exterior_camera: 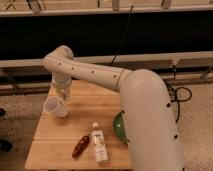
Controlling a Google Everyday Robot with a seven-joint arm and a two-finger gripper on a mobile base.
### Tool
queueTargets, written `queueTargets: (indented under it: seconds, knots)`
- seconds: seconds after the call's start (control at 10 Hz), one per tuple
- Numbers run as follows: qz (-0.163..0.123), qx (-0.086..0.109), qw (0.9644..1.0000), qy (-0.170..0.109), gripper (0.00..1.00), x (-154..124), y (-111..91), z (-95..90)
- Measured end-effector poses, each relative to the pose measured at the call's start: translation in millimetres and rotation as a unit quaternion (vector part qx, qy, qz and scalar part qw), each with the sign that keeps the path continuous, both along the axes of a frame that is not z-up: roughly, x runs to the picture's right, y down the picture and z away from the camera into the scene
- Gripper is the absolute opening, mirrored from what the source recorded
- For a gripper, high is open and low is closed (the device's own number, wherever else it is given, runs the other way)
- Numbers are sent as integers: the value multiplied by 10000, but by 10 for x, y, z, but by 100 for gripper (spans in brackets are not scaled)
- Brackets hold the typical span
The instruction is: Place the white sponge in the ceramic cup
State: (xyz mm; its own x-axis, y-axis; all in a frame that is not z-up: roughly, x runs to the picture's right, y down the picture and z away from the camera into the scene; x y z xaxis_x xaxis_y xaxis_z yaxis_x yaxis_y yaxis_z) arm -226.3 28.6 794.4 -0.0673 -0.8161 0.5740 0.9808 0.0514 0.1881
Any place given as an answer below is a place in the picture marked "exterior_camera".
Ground green bowl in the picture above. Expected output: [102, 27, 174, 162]
[113, 112, 128, 145]

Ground black cable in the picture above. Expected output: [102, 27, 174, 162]
[164, 79, 193, 124]

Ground clear plastic bottle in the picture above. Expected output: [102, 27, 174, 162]
[91, 122, 108, 165]

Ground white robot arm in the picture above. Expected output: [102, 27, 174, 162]
[43, 45, 186, 171]

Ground wooden table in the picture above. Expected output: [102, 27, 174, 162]
[25, 81, 131, 171]

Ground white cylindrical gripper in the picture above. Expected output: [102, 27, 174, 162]
[43, 96, 68, 118]

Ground dark red pepper toy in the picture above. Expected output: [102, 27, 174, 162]
[72, 135, 90, 159]

